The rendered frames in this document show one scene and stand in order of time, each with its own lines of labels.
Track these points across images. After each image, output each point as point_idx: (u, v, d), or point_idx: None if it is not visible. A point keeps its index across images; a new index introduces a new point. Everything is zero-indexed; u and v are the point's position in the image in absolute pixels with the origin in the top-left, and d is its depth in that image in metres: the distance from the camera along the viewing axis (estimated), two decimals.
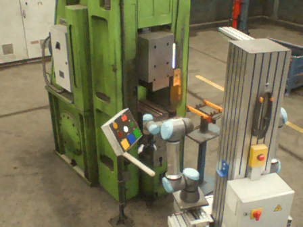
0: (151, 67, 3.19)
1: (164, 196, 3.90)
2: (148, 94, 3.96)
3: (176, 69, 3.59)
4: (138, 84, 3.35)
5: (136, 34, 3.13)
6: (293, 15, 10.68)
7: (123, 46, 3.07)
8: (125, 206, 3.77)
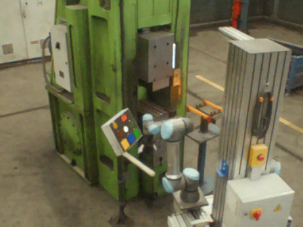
0: (151, 67, 3.19)
1: (164, 196, 3.90)
2: (148, 94, 3.96)
3: (176, 69, 3.59)
4: (138, 84, 3.35)
5: (136, 34, 3.13)
6: (293, 15, 10.68)
7: (123, 46, 3.07)
8: (125, 206, 3.77)
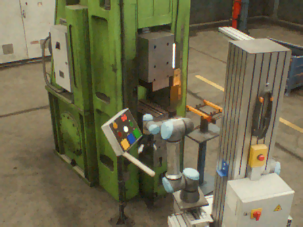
0: (151, 67, 3.19)
1: (164, 196, 3.90)
2: (148, 94, 3.96)
3: (176, 69, 3.59)
4: (138, 84, 3.35)
5: (136, 34, 3.13)
6: (293, 15, 10.68)
7: (123, 46, 3.07)
8: (125, 206, 3.77)
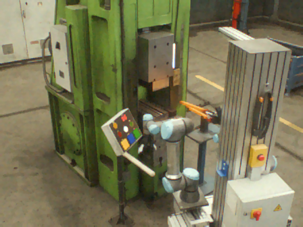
0: (151, 67, 3.19)
1: (164, 196, 3.90)
2: (148, 94, 3.96)
3: (176, 69, 3.59)
4: (138, 84, 3.35)
5: (136, 34, 3.13)
6: (293, 15, 10.68)
7: (123, 46, 3.07)
8: (125, 206, 3.77)
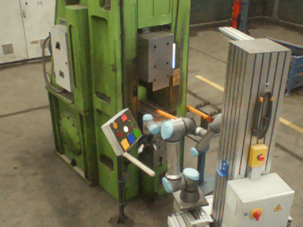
0: (151, 67, 3.19)
1: (164, 196, 3.90)
2: (148, 94, 3.96)
3: (176, 69, 3.59)
4: (138, 84, 3.35)
5: (136, 34, 3.13)
6: (293, 15, 10.68)
7: (123, 46, 3.07)
8: (125, 206, 3.77)
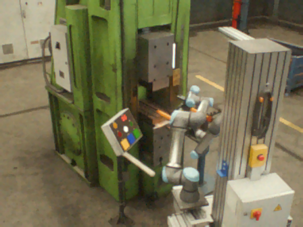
0: (151, 67, 3.19)
1: (164, 196, 3.90)
2: (148, 94, 3.96)
3: (176, 69, 3.59)
4: (138, 84, 3.35)
5: (136, 34, 3.13)
6: (293, 15, 10.68)
7: (123, 46, 3.07)
8: (125, 206, 3.77)
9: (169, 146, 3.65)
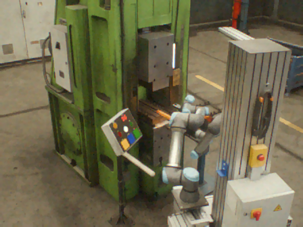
0: (151, 67, 3.19)
1: (164, 196, 3.90)
2: (148, 94, 3.96)
3: (176, 69, 3.59)
4: (138, 84, 3.35)
5: (136, 34, 3.13)
6: (293, 15, 10.68)
7: (123, 46, 3.07)
8: (125, 206, 3.77)
9: (169, 146, 3.65)
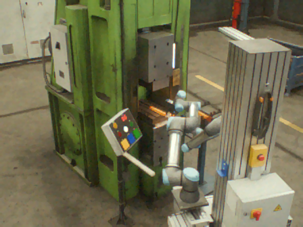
0: (151, 67, 3.19)
1: (164, 196, 3.90)
2: (148, 94, 3.96)
3: (176, 69, 3.59)
4: (138, 84, 3.35)
5: (136, 34, 3.13)
6: (293, 15, 10.68)
7: (123, 46, 3.07)
8: (125, 206, 3.77)
9: None
